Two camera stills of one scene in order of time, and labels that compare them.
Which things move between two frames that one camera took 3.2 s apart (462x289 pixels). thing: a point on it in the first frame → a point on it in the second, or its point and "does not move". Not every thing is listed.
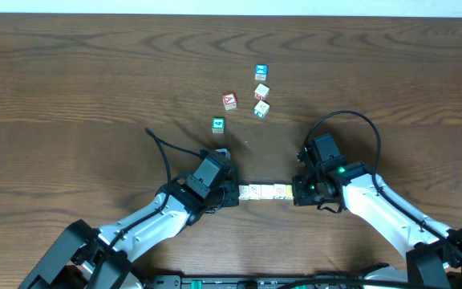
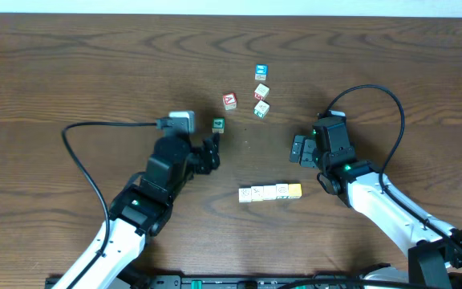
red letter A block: x=230 y=101 does not move
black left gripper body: x=230 y=193 → x=200 y=156
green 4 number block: x=218 y=124 does not move
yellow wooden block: x=289 y=192 does not move
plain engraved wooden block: x=254 y=192 does not move
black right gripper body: x=306 y=191 → x=310 y=156
